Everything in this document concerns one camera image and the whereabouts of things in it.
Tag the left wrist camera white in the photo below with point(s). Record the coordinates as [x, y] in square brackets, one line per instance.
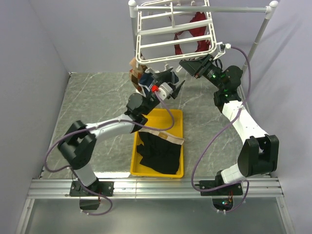
[163, 91]

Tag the aluminium mounting rail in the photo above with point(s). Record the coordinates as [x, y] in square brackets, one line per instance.
[149, 188]

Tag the white clip hanger frame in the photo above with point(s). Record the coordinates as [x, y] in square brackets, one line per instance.
[164, 22]

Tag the navy blue underwear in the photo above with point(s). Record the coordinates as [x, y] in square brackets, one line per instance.
[146, 80]

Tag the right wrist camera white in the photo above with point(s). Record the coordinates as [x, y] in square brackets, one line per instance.
[221, 49]

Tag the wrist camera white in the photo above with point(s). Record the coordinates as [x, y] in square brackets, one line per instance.
[163, 91]
[221, 49]

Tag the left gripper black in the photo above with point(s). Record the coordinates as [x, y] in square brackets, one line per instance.
[160, 77]

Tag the black underwear beige waistband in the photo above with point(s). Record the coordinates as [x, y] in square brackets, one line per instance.
[160, 151]

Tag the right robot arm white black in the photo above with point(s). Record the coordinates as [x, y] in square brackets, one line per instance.
[259, 153]

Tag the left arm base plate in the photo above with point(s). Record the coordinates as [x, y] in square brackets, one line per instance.
[90, 201]

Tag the red bra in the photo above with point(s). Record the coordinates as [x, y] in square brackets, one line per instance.
[202, 45]

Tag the white drying rack stand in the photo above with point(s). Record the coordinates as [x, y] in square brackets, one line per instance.
[258, 34]

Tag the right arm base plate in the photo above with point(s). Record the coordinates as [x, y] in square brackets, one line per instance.
[226, 201]

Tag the yellow plastic tray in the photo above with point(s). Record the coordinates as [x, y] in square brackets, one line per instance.
[160, 119]

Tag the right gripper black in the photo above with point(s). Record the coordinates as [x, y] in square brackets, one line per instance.
[196, 68]

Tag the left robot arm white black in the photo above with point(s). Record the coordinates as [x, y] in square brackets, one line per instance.
[78, 143]

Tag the argyle brown sock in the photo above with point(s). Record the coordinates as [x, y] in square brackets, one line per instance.
[136, 72]

